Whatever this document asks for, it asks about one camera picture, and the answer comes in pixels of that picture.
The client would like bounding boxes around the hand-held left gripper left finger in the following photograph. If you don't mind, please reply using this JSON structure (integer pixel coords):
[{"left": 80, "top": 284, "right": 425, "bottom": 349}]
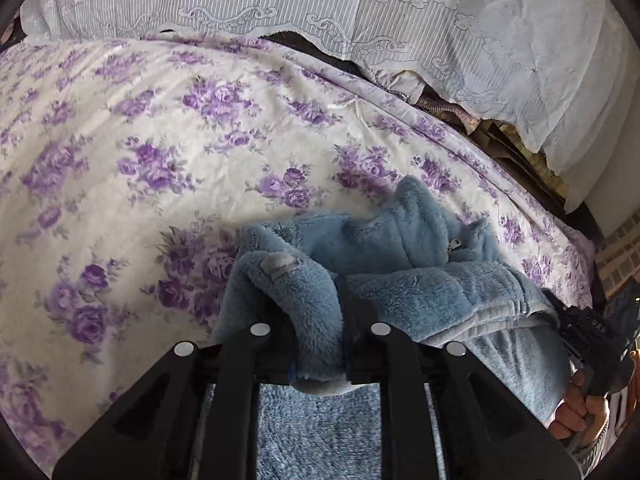
[{"left": 52, "top": 322, "right": 296, "bottom": 480}]

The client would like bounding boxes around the person's right forearm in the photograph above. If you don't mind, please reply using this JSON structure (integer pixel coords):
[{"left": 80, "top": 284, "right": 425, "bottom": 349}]
[{"left": 570, "top": 432, "right": 621, "bottom": 471}]

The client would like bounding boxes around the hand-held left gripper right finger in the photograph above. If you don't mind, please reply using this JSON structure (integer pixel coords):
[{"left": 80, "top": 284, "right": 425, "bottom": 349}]
[{"left": 337, "top": 275, "right": 583, "bottom": 480}]

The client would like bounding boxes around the person's right hand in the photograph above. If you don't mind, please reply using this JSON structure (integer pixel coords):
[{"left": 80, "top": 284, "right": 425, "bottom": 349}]
[{"left": 547, "top": 367, "right": 611, "bottom": 446}]

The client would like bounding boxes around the blue fleece jacket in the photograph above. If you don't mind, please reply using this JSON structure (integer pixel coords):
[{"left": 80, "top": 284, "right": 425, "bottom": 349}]
[{"left": 192, "top": 175, "right": 581, "bottom": 480}]

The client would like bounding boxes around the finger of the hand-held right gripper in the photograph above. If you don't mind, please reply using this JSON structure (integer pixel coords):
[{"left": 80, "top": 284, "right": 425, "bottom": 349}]
[{"left": 542, "top": 287, "right": 576, "bottom": 341}]

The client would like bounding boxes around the brick-pattern curtain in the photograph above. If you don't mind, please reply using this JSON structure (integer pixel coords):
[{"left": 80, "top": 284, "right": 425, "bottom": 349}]
[{"left": 595, "top": 220, "right": 640, "bottom": 301}]

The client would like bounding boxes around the white lace cover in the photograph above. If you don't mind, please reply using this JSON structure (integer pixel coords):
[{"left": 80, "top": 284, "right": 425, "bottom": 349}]
[{"left": 20, "top": 0, "right": 640, "bottom": 213}]

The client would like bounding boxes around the purple floral bed sheet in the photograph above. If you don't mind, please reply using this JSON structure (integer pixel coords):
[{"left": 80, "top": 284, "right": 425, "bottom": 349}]
[{"left": 0, "top": 30, "right": 598, "bottom": 476}]

